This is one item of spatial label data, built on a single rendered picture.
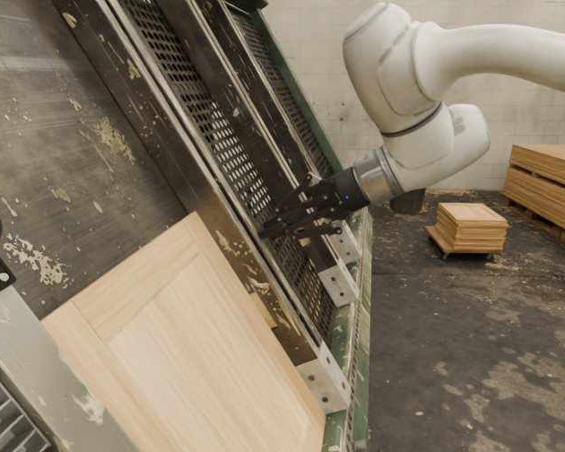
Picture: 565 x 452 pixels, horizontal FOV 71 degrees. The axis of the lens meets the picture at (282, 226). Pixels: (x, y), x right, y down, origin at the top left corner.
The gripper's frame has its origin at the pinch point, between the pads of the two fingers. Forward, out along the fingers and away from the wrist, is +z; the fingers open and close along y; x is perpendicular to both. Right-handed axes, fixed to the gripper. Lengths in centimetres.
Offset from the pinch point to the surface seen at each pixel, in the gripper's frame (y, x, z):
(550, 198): -181, -384, -125
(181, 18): 52, -35, 6
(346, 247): -31, -65, 5
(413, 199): -129, -413, -1
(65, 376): 5.7, 46.1, 3.7
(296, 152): 7, -65, 4
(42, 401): 5.5, 49.0, 3.6
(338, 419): -38.0, 9.0, 3.6
